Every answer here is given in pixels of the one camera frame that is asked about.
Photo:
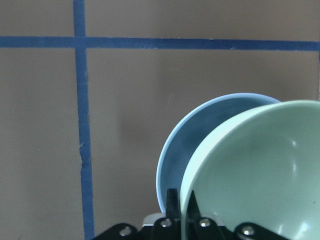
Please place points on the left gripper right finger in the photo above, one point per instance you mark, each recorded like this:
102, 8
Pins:
202, 226

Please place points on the blue bowl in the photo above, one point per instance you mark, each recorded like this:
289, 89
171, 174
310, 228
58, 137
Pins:
191, 130

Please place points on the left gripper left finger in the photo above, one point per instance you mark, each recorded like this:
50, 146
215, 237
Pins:
169, 226

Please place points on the green bowl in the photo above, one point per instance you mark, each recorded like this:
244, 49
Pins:
260, 166

